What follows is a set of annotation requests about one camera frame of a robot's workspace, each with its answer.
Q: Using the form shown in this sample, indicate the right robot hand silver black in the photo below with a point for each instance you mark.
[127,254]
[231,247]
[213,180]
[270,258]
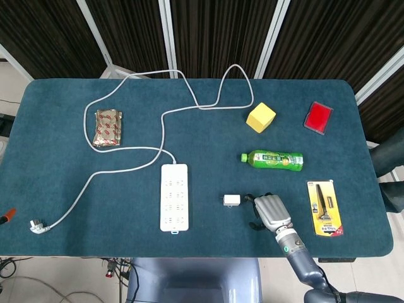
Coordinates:
[271,211]

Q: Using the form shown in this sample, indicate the small white plug adapter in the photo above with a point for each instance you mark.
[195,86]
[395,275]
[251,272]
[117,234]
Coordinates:
[232,200]

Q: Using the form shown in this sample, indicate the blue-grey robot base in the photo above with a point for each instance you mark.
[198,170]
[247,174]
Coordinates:
[195,277]

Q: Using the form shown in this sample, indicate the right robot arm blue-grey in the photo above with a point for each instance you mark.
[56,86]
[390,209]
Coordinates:
[303,262]

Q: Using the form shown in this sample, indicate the white power strip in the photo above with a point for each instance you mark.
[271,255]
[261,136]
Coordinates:
[174,202]

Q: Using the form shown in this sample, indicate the razor in yellow blister pack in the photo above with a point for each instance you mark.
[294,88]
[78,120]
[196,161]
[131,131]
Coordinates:
[322,205]

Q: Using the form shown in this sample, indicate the green drink bottle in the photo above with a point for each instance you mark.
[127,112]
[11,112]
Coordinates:
[274,160]

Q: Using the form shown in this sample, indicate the black desk control panel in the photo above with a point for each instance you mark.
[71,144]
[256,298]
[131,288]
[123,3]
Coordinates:
[334,260]

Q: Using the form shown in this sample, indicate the yellow cube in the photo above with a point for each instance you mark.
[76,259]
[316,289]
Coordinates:
[260,118]

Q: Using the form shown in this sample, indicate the red flat box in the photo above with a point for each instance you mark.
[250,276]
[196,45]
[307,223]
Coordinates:
[318,118]

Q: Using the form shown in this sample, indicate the dark teal chair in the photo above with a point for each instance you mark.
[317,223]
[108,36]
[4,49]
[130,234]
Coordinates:
[391,151]

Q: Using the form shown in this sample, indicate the teal table cloth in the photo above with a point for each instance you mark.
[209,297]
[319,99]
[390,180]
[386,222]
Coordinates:
[126,221]

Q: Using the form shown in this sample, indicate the red stop button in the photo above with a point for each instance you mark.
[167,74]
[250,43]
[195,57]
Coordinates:
[109,274]

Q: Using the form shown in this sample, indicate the gold snack packet red print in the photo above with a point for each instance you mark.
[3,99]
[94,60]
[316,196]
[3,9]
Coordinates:
[107,127]

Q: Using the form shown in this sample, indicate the black partition panel white frame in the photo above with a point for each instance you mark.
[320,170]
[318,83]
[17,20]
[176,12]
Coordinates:
[221,31]
[132,31]
[47,31]
[331,31]
[385,110]

